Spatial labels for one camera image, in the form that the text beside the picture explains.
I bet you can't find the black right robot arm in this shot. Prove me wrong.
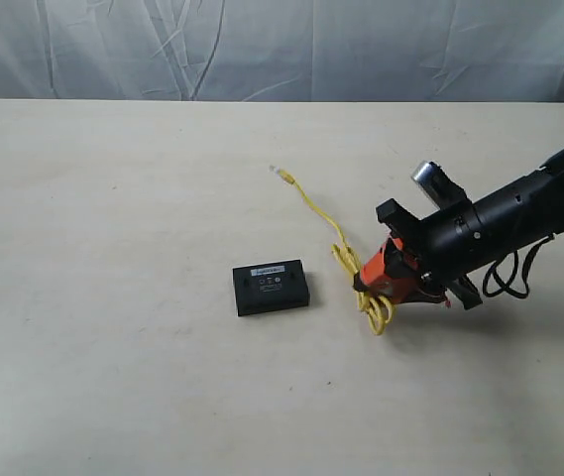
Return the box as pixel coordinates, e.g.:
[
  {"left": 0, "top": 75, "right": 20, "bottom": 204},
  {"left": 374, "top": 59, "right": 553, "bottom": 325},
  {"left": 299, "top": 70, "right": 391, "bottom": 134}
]
[{"left": 353, "top": 149, "right": 564, "bottom": 309}]

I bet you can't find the small black electronic box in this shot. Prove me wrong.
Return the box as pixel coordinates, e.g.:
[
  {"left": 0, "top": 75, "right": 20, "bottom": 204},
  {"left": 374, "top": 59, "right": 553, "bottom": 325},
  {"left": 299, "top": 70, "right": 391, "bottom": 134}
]
[{"left": 232, "top": 259, "right": 310, "bottom": 317}]

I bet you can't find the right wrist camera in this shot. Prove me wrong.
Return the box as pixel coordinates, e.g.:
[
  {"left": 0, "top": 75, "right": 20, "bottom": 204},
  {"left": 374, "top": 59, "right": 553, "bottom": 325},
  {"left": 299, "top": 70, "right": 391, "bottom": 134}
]
[{"left": 411, "top": 162, "right": 469, "bottom": 209}]

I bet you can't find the white backdrop curtain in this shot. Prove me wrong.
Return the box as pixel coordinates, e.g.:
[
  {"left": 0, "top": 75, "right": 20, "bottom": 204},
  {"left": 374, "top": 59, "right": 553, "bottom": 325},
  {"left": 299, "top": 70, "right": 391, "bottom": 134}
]
[{"left": 0, "top": 1, "right": 564, "bottom": 102}]

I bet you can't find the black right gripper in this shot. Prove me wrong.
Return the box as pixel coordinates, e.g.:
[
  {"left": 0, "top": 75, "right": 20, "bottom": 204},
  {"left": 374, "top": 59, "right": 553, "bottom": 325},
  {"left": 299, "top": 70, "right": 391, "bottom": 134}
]
[{"left": 353, "top": 198, "right": 483, "bottom": 310}]

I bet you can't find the yellow ethernet cable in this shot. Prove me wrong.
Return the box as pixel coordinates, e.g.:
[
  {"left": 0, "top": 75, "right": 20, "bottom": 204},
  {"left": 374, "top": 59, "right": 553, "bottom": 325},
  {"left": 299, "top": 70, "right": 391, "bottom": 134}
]
[{"left": 269, "top": 166, "right": 395, "bottom": 337}]

